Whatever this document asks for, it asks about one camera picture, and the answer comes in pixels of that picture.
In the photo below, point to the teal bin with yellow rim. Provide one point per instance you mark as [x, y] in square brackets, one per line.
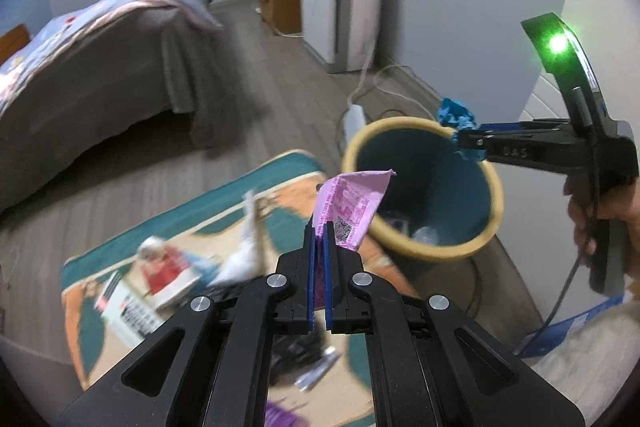
[425, 177]

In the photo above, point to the person's right hand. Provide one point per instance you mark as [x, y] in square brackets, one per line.
[579, 212]

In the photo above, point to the pink printed wrapper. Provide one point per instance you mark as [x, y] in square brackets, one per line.
[350, 202]

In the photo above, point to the red and white carton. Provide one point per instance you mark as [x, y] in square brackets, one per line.
[167, 269]

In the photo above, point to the white power strip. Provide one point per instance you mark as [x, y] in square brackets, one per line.
[353, 122]

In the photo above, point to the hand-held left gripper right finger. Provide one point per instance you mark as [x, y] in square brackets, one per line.
[330, 272]

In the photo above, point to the purple wrapper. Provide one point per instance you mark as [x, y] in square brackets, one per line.
[282, 414]

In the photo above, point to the silver wrapper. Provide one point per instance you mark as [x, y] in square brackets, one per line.
[320, 369]

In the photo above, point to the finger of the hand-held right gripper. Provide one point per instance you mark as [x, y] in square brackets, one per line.
[472, 141]

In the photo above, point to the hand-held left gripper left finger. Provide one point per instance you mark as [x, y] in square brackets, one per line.
[313, 272]

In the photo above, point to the wooden headboard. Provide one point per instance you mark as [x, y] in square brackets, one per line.
[12, 44]

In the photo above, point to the blue wrapper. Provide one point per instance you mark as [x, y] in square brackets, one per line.
[452, 112]

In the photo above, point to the white floor cabinet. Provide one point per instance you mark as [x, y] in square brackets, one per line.
[325, 2]

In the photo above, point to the white ridged panel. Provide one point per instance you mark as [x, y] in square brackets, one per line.
[545, 99]

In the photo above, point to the bed with grey skirt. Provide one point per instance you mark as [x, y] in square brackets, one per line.
[100, 97]

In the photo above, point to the white cloth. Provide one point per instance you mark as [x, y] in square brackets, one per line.
[585, 382]

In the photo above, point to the teal and beige printed rug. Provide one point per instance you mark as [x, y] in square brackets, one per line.
[100, 267]

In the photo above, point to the white tissue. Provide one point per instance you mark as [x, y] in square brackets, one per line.
[240, 262]

